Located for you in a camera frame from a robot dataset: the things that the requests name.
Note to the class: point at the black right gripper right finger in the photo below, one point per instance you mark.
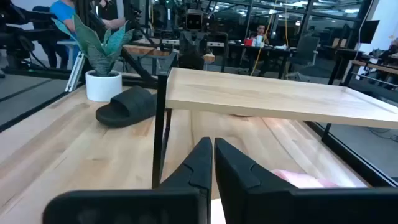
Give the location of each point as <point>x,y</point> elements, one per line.
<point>242,186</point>

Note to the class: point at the wooden workbench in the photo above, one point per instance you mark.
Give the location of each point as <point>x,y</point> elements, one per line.
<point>140,49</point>

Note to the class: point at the wooden shelf with black frame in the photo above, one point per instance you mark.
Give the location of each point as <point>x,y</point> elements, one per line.
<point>264,93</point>

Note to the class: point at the pink rubber slide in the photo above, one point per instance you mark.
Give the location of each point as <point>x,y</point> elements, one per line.
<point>298,180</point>

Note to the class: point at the black machine stand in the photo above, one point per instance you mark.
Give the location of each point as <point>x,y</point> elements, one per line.
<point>18,40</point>

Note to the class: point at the person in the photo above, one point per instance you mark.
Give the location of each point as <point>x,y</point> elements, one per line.
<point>261,31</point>
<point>62,12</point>

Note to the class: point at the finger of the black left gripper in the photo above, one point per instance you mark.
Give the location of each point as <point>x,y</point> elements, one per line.
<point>202,43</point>
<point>186,43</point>

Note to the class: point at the silver aluminium extrusion bar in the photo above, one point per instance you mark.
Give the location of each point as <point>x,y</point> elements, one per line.
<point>76,71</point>

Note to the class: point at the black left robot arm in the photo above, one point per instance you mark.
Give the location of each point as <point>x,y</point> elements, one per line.
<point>191,62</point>

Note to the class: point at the black desk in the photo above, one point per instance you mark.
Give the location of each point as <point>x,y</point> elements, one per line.
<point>258,49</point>

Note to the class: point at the black rubber slide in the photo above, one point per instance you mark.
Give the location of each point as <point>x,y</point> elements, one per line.
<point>130,105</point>

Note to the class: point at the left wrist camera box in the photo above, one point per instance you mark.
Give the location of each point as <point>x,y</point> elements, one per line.
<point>194,20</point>

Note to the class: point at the grey office chair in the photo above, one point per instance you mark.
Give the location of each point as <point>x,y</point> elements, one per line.
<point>306,49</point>

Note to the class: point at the red container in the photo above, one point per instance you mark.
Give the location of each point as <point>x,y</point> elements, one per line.
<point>248,42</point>

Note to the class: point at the teal plant in white pot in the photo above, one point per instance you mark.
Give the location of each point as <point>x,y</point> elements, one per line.
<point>102,87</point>

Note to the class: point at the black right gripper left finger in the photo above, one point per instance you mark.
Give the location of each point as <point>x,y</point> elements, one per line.
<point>192,174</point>

